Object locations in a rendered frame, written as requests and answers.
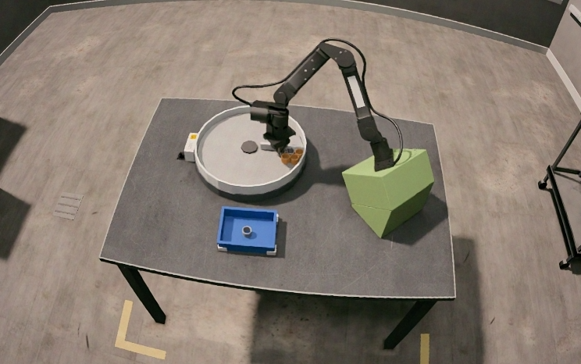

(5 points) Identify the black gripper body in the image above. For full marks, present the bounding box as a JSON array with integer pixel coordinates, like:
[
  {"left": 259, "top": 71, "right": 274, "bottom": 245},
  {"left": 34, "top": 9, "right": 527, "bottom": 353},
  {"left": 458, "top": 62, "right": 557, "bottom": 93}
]
[{"left": 263, "top": 124, "right": 296, "bottom": 149}]

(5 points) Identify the blue open tray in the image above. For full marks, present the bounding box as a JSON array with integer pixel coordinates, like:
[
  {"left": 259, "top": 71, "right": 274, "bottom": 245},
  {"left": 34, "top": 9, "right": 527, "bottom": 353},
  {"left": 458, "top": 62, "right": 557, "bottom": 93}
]
[{"left": 217, "top": 206, "right": 277, "bottom": 254}]

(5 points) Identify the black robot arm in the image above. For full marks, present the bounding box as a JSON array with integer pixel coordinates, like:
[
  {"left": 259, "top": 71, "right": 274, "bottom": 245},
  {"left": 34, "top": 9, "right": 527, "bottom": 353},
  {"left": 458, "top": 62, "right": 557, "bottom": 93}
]
[{"left": 250, "top": 42, "right": 394, "bottom": 172}]

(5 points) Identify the white round turntable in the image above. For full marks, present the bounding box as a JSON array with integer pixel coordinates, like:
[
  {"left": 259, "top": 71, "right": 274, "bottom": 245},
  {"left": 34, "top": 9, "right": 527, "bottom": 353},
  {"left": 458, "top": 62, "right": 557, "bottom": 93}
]
[{"left": 177, "top": 105, "right": 307, "bottom": 202}]

